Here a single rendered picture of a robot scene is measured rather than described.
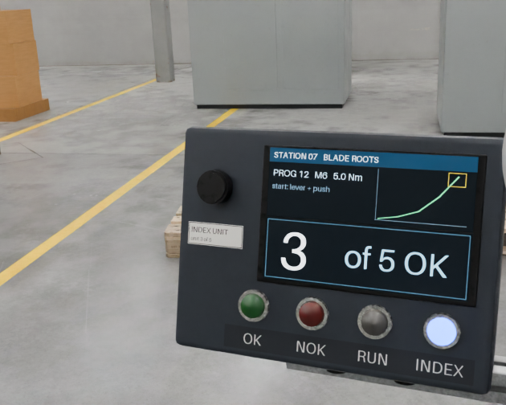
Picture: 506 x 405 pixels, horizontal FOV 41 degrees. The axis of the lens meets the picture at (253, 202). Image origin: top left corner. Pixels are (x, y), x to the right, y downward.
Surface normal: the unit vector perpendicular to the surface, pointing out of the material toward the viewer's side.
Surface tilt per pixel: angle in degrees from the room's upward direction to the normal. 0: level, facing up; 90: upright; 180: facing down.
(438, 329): 72
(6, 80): 90
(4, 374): 0
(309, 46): 90
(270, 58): 90
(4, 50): 90
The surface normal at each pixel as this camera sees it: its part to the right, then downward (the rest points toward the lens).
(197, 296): -0.36, 0.04
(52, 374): -0.04, -0.95
